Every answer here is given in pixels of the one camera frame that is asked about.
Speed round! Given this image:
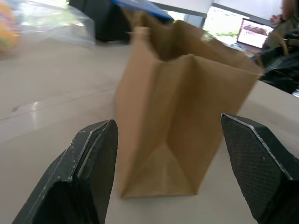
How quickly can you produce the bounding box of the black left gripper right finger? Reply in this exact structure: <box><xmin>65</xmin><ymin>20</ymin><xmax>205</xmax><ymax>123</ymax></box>
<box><xmin>220</xmin><ymin>113</ymin><xmax>299</xmax><ymax>224</ymax></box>

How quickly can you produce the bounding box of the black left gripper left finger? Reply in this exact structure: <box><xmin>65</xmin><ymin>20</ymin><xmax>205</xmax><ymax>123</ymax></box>
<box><xmin>12</xmin><ymin>119</ymin><xmax>119</xmax><ymax>224</ymax></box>

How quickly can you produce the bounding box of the brown paper bag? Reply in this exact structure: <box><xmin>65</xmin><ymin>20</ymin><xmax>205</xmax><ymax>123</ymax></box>
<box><xmin>113</xmin><ymin>10</ymin><xmax>264</xmax><ymax>199</ymax></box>

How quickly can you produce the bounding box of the clear plastic bag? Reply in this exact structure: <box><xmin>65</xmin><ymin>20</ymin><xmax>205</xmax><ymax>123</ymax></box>
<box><xmin>13</xmin><ymin>0</ymin><xmax>97</xmax><ymax>49</ymax></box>

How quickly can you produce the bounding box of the yellow plush toy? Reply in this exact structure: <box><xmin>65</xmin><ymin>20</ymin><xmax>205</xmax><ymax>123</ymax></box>
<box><xmin>0</xmin><ymin>2</ymin><xmax>20</xmax><ymax>55</ymax></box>

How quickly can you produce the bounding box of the black chair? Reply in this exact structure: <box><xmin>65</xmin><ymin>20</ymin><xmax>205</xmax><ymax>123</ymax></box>
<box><xmin>254</xmin><ymin>30</ymin><xmax>299</xmax><ymax>94</ymax></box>

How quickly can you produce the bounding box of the open laptop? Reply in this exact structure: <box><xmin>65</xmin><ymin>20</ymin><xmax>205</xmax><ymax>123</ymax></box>
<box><xmin>230</xmin><ymin>18</ymin><xmax>276</xmax><ymax>53</ymax></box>

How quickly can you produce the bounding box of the seated person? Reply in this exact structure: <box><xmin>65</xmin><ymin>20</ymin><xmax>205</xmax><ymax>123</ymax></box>
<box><xmin>263</xmin><ymin>0</ymin><xmax>299</xmax><ymax>51</ymax></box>

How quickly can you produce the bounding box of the black box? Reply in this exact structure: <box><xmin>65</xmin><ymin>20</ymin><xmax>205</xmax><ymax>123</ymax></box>
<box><xmin>69</xmin><ymin>0</ymin><xmax>134</xmax><ymax>42</ymax></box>

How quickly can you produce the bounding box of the blue flat board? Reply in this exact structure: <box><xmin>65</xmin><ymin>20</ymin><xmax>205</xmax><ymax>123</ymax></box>
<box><xmin>111</xmin><ymin>0</ymin><xmax>175</xmax><ymax>21</ymax></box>

